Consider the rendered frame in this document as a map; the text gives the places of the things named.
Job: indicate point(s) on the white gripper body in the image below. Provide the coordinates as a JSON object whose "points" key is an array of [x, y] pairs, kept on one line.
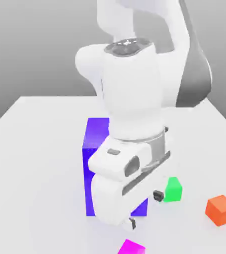
{"points": [[108, 200]]}

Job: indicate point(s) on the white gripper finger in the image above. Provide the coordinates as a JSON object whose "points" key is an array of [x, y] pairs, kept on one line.
{"points": [[132, 223], [158, 195]]}

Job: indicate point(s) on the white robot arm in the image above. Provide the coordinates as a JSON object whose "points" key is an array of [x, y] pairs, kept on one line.
{"points": [[128, 83]]}

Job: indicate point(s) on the small green cube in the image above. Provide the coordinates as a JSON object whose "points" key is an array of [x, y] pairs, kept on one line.
{"points": [[173, 190]]}

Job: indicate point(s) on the small magenta cube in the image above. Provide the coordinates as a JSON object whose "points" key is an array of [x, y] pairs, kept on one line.
{"points": [[131, 248]]}

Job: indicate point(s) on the small orange cube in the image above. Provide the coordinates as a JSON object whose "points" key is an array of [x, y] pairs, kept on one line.
{"points": [[221, 210]]}

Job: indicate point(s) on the large blue box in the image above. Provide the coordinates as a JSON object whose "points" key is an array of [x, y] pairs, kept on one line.
{"points": [[94, 131]]}

